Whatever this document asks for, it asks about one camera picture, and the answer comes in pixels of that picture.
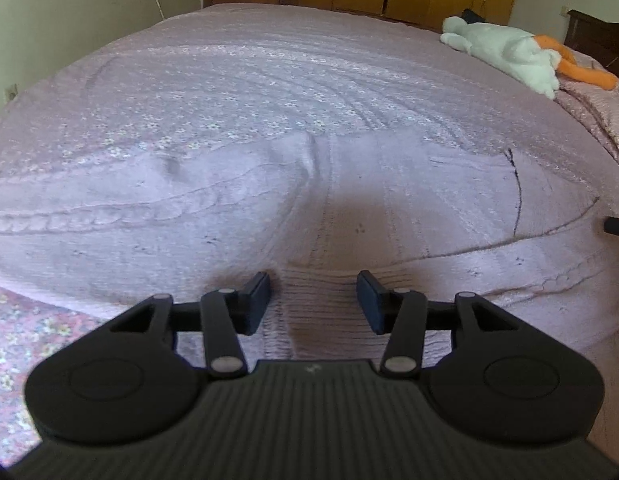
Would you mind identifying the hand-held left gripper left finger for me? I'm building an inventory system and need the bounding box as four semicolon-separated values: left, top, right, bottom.
110;271;273;379

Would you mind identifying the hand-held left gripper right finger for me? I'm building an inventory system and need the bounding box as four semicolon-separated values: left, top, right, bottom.
357;270;523;380

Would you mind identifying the pink knit sweater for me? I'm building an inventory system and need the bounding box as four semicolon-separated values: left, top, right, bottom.
0;127;615;361

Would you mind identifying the dark wooden headboard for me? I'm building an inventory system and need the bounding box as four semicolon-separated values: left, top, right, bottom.
563;9;619;86

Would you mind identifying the white and orange plush toy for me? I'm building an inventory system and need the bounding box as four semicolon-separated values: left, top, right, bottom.
441;16;619;100

